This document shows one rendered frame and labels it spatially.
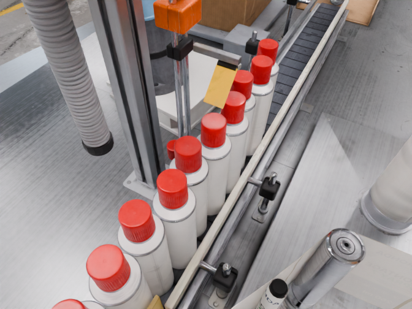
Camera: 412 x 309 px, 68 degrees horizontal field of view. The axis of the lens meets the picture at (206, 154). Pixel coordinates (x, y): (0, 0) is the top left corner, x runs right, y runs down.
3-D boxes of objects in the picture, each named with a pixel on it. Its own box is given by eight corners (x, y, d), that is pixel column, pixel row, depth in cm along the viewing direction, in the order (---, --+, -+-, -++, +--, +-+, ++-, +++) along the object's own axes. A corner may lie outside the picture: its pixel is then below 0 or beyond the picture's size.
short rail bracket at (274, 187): (267, 219, 58) (279, 183, 49) (252, 212, 59) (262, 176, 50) (273, 206, 60) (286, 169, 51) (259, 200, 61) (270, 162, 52)
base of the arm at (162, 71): (157, 104, 70) (148, 67, 62) (115, 80, 77) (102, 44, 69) (200, 72, 77) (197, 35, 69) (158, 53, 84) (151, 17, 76)
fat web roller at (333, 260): (309, 321, 43) (365, 276, 28) (279, 304, 44) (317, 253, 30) (319, 291, 45) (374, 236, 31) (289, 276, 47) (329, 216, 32)
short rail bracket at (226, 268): (226, 306, 48) (232, 282, 39) (192, 286, 50) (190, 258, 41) (235, 287, 50) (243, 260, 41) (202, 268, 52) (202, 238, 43)
